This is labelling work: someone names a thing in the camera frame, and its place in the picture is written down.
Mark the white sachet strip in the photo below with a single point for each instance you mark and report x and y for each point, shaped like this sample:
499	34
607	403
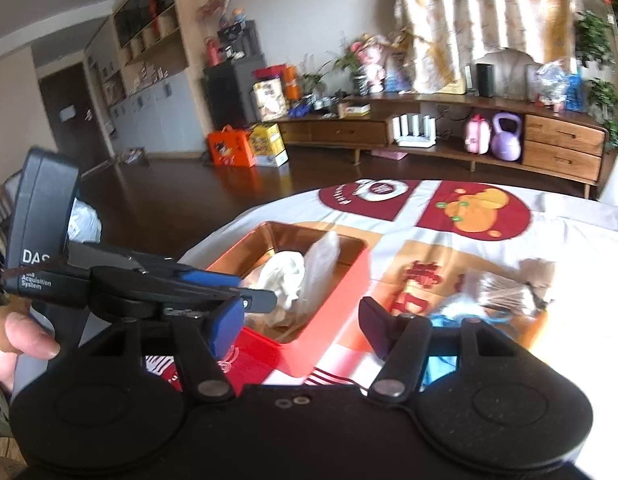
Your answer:
320	262

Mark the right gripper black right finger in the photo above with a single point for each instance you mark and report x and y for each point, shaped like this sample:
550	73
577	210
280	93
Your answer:
401	343

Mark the blue plastic glove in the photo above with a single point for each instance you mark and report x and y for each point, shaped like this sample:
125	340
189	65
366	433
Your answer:
456	340

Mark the bag of wooden sticks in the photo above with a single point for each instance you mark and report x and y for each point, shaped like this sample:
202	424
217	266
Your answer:
498	293

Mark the floral patterned curtain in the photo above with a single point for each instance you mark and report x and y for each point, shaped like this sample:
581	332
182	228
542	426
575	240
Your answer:
445	36

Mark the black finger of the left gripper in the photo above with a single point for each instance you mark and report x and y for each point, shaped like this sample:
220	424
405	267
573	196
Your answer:
259	301

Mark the printed white tablecloth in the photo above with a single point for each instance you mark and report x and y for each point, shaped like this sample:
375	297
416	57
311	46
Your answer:
423	236

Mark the person's left hand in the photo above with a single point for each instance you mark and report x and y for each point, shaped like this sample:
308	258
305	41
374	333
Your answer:
20	334

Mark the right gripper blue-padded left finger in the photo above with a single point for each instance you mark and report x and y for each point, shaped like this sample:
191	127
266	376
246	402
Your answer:
203	339

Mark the purple kettlebell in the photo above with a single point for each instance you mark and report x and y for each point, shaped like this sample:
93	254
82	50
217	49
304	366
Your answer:
505	144

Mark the white wifi router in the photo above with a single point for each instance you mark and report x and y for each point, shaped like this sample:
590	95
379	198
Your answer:
414	130

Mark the pink flower bouquet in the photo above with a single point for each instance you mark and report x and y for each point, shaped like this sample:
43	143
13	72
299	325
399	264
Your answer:
376	65

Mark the orange gift box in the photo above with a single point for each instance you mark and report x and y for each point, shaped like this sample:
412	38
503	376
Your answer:
230	147

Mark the wooden tv cabinet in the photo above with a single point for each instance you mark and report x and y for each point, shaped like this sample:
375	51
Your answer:
562	145

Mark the potted green tree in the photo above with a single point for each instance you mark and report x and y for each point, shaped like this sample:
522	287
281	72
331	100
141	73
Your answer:
596	34

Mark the black cylindrical speaker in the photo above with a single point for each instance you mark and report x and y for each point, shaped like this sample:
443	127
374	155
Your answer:
485	74

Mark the white cloth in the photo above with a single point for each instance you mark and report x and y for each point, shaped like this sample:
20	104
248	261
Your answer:
282	274

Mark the cartoon printed plastic bag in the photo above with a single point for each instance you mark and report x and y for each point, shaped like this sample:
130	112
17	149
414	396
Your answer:
459	305

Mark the clear plastic bag of items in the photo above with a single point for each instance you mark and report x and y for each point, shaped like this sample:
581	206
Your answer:
551	86

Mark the yellow carton box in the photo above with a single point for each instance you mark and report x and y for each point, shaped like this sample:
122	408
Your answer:
268	146

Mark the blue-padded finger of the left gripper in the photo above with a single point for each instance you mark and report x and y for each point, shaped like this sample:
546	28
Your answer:
208	279

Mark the red metal tin box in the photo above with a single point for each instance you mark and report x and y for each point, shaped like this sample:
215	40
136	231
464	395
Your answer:
295	346

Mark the black cabinet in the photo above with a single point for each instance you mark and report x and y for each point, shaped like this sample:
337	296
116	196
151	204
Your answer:
229	84

